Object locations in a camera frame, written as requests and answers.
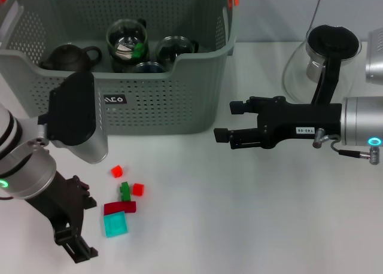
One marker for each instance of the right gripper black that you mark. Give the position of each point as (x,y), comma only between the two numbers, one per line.
(302,118)

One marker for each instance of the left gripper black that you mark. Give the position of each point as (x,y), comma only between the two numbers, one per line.
(60,202)

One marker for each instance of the glass teacup black holder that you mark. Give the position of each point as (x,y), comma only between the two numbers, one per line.
(173,51)
(137,67)
(119,66)
(127,28)

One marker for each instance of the green toy brick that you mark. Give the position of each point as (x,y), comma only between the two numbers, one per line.
(137,51)
(125,192)

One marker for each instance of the white toy brick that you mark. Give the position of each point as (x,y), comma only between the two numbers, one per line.
(123,51)

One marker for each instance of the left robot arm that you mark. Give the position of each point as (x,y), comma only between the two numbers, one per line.
(24,166)

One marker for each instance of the grey perforated plastic storage bin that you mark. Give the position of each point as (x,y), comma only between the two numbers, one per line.
(179,106)

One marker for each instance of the teal square toy plate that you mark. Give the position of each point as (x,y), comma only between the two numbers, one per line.
(115,224)

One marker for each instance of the dark red curved brick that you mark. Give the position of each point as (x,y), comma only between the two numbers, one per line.
(119,207)

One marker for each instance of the small red toy cube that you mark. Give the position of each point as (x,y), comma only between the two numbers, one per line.
(138,190)
(117,171)

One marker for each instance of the dark clay teapot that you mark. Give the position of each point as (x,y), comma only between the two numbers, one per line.
(68,58)

